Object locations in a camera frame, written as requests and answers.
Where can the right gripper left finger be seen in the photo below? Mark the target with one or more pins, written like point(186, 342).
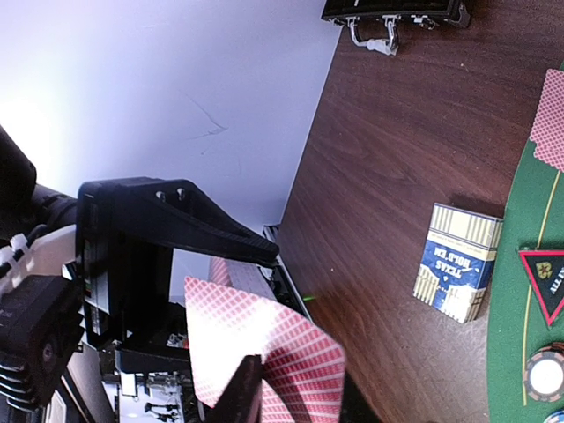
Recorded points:
point(241, 401)

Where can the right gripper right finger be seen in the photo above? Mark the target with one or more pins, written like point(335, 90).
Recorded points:
point(355, 408)

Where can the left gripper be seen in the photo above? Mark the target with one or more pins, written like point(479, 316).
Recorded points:
point(92, 275)

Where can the orange black chip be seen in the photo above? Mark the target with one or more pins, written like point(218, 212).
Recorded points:
point(543, 374)

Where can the blue tan chip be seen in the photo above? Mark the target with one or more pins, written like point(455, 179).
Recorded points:
point(555, 417)

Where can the red card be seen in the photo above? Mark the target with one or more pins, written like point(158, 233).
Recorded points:
point(547, 129)

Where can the red playing card deck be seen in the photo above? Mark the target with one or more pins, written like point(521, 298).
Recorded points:
point(237, 282)

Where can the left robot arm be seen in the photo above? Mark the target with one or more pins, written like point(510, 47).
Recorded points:
point(25, 204)

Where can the gold card deck box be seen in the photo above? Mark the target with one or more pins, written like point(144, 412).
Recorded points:
point(457, 261)

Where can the black red triangle token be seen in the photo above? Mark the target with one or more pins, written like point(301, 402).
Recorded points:
point(544, 268)

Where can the green round poker mat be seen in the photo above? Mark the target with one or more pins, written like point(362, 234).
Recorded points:
point(517, 328)

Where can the black poker chip case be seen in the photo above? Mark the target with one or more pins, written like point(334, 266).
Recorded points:
point(426, 14)

